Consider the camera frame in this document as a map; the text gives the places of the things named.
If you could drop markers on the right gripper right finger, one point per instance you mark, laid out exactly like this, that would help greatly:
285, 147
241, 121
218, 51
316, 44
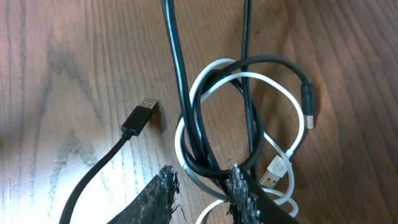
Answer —
252, 202

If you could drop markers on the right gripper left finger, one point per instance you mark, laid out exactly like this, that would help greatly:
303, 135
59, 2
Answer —
155, 204

